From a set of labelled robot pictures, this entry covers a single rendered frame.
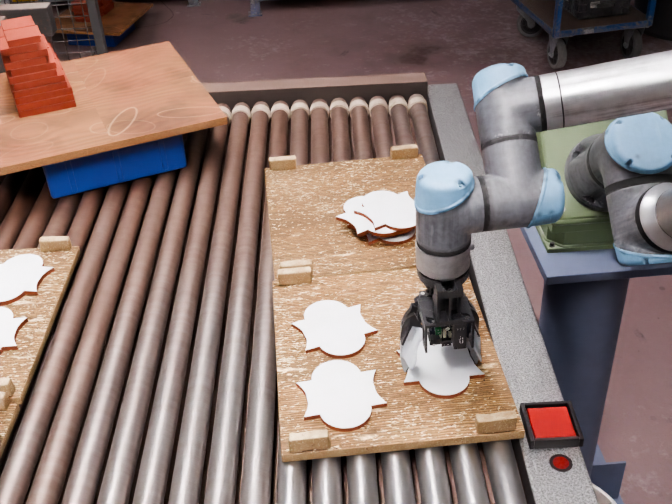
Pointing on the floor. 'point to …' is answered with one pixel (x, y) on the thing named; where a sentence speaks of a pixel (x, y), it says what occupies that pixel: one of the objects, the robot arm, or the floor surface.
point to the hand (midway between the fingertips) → (439, 360)
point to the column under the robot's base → (586, 336)
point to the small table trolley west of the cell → (564, 26)
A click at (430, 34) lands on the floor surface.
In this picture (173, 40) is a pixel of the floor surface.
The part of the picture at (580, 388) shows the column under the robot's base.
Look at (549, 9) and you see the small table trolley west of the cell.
